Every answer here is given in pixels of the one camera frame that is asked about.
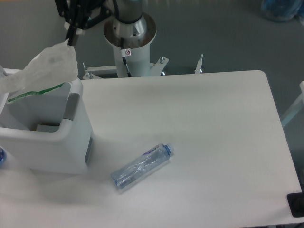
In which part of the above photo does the white plastic wrapper bag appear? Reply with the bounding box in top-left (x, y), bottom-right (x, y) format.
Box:
top-left (0, 41), bottom-right (78, 102)

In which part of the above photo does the trash inside trash can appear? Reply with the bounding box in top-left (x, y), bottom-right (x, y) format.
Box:
top-left (31, 123), bottom-right (59, 133)

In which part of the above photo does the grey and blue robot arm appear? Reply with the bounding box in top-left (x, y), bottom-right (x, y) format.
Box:
top-left (55, 0), bottom-right (143, 46)

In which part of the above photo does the white trash can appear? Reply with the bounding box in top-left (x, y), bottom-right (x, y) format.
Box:
top-left (0, 78), bottom-right (93, 174)

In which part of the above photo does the black cable on pedestal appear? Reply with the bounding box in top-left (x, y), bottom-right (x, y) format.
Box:
top-left (120, 37), bottom-right (132, 77)

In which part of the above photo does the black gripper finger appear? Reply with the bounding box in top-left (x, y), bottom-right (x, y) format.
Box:
top-left (75, 0), bottom-right (111, 45)
top-left (55, 0), bottom-right (80, 45)

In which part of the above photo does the clear plastic water bottle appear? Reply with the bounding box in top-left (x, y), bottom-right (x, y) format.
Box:
top-left (111, 143), bottom-right (174, 194)

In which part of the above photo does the white pedestal base frame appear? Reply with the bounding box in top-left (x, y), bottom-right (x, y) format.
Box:
top-left (82, 54), bottom-right (205, 80)

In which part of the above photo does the blue plastic bag on floor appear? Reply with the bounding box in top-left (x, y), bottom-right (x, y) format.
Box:
top-left (261, 0), bottom-right (304, 22)

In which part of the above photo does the white frame at right edge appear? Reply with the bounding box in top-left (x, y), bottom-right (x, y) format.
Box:
top-left (281, 81), bottom-right (304, 128)

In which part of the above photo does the black device at table edge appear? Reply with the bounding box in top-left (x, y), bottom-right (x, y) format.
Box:
top-left (286, 192), bottom-right (304, 218)

